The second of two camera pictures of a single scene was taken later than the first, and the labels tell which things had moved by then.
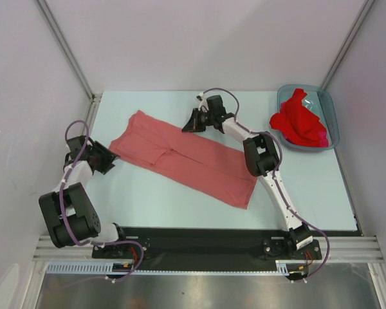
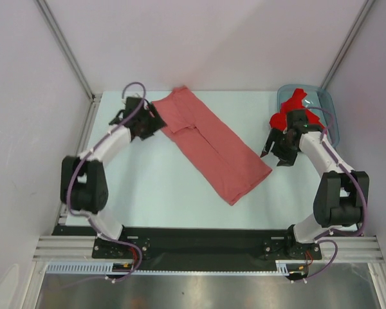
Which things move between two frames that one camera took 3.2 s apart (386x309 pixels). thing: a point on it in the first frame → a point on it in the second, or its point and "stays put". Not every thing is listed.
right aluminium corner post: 364,11 stays put
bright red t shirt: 298,123 stays put
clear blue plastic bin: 320,102 stays put
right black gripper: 194,125 → 286,159
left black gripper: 108,156 → 156,123
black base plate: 210,245 stays put
